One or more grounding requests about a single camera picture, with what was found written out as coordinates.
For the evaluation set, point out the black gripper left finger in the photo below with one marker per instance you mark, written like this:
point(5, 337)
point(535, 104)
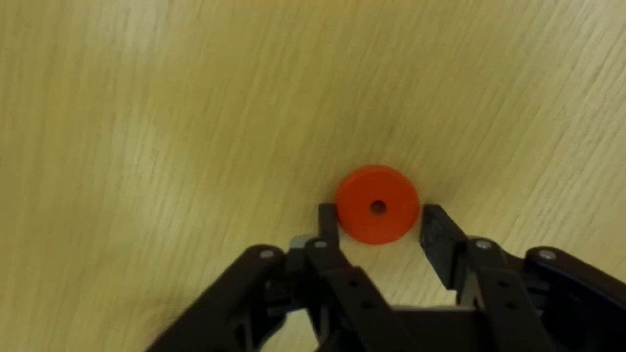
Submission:
point(326, 286)

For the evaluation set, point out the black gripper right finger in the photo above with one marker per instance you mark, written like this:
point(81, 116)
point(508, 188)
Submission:
point(509, 294)

